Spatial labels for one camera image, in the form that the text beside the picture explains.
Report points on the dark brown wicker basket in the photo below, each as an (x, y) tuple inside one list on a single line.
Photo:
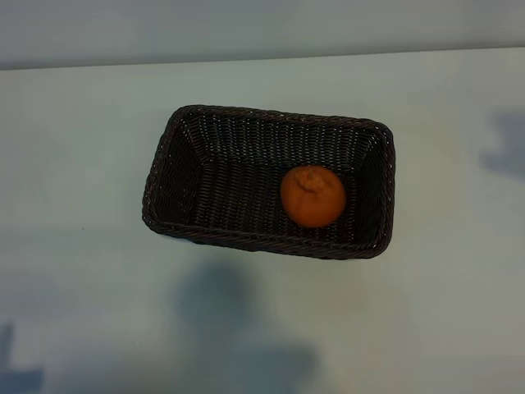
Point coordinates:
[(229, 197)]

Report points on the orange fruit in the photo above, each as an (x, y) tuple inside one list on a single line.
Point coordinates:
[(313, 197)]

